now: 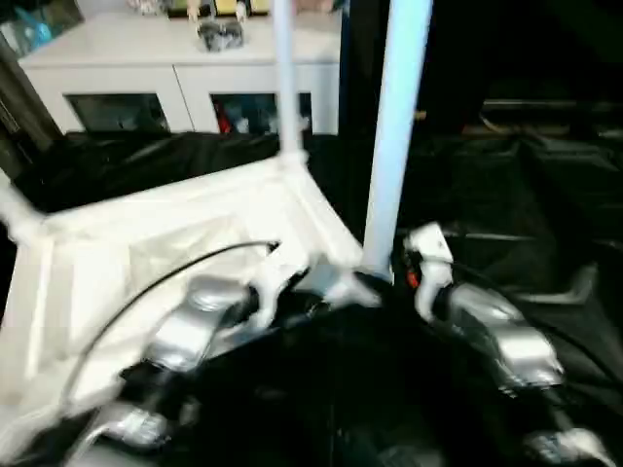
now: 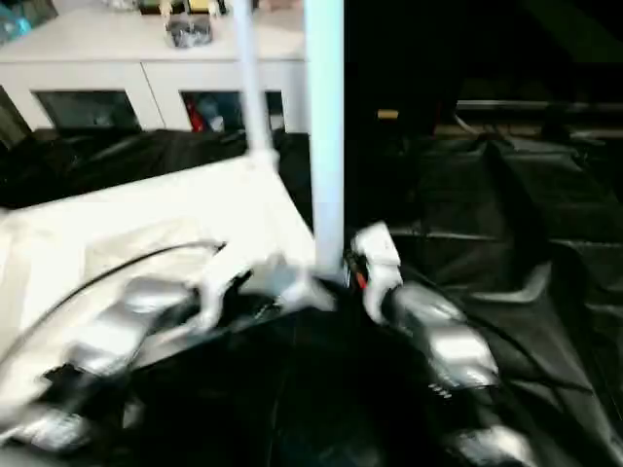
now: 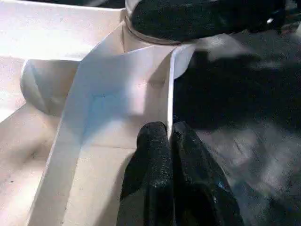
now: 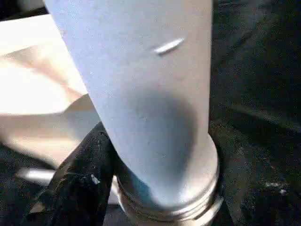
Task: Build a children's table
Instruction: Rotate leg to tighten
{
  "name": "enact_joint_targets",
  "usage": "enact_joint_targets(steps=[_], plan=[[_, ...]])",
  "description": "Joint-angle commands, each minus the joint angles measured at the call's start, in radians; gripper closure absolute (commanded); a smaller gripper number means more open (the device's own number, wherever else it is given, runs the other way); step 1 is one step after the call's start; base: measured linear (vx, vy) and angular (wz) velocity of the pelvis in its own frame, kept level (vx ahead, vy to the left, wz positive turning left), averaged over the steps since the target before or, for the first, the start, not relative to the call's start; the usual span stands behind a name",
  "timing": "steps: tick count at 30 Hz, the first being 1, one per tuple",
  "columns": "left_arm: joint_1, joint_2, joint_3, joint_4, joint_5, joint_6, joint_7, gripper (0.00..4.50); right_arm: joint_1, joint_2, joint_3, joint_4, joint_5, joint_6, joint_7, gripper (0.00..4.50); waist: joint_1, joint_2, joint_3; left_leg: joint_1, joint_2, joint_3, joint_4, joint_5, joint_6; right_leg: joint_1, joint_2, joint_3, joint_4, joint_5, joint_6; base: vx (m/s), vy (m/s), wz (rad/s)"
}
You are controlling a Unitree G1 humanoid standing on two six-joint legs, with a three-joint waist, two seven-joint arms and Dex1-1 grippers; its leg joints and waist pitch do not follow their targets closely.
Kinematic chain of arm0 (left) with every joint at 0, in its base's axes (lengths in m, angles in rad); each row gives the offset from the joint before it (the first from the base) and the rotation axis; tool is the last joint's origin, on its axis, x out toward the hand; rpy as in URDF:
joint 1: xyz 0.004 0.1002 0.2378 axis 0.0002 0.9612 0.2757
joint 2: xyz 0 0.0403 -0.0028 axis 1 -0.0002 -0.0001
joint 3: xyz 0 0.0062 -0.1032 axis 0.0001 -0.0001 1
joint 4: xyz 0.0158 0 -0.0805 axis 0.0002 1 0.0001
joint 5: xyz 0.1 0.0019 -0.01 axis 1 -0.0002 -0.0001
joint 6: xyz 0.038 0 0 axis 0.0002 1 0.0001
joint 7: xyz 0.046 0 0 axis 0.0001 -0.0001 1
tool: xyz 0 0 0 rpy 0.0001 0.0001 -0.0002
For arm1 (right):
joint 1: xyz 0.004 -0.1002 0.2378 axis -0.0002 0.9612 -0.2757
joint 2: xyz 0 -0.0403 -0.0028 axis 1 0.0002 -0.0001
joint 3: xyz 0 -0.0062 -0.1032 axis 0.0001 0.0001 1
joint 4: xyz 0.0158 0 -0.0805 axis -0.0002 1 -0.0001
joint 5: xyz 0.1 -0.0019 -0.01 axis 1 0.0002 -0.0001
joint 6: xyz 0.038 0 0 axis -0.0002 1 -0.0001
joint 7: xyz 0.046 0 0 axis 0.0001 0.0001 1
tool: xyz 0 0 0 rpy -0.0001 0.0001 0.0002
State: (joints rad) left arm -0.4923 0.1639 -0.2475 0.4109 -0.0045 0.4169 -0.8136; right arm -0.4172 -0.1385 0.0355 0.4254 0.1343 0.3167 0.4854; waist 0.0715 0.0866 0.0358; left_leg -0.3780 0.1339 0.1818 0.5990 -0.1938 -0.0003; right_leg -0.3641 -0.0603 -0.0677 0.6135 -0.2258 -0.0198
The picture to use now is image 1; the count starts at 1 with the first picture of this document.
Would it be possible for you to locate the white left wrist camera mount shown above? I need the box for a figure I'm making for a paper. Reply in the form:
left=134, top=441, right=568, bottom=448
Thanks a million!
left=248, top=242, right=312, bottom=333

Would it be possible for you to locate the dark metal rod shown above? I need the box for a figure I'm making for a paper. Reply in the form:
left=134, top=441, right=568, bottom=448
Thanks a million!
left=481, top=98, right=623, bottom=112

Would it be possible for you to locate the clear bag of black parts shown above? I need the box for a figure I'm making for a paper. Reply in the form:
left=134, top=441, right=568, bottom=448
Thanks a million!
left=197, top=19, right=244, bottom=53

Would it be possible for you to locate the white plastic table top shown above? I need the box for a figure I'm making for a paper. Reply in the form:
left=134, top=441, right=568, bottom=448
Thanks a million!
left=0, top=150, right=384, bottom=458

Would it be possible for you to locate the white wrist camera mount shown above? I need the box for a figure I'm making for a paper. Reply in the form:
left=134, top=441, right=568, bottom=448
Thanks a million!
left=248, top=242, right=312, bottom=333
left=406, top=222, right=455, bottom=321

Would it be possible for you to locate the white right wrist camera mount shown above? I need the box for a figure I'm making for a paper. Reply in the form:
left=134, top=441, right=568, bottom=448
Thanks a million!
left=406, top=222, right=455, bottom=321

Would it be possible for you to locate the white cabinet with glass doors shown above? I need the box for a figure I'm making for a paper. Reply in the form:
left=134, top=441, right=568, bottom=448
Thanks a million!
left=18, top=7, right=343, bottom=136

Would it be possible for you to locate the black plastic mat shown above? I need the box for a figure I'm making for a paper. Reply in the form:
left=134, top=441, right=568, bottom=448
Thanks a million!
left=0, top=126, right=623, bottom=467

